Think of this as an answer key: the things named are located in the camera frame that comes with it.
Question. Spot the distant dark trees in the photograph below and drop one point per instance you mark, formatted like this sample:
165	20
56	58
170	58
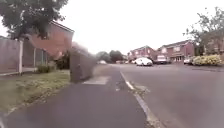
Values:
110	56

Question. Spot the white car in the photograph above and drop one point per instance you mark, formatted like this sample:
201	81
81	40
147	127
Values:
143	61

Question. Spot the grey utility cabinet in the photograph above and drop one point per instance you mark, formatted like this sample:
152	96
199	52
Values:
79	68

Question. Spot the pale stone kerb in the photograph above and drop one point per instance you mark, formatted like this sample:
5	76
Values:
141	103

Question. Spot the grey asphalt pavement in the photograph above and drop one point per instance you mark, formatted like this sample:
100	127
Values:
86	106

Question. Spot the white parked vehicle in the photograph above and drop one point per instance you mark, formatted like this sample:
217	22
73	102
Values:
162	59

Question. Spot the row of red brick houses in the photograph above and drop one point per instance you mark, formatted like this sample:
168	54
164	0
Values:
166	51

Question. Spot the red brick house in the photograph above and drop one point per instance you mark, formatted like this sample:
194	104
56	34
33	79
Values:
55	40

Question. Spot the green bush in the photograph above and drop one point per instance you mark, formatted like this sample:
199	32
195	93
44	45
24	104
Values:
45	67

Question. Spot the grey asphalt road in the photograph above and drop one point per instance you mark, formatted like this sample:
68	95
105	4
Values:
186	93

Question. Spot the grass verge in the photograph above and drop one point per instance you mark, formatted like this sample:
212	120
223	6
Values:
30	88

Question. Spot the yellow-green hedge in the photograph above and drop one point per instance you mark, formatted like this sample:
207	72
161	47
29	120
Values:
207	60

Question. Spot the large dark tree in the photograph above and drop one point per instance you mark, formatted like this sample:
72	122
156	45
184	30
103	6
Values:
28	15

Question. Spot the brown wooden fence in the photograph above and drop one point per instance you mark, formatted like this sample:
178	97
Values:
10	55

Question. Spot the tree with thin branches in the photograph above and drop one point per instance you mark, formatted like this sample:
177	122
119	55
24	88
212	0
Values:
210	31

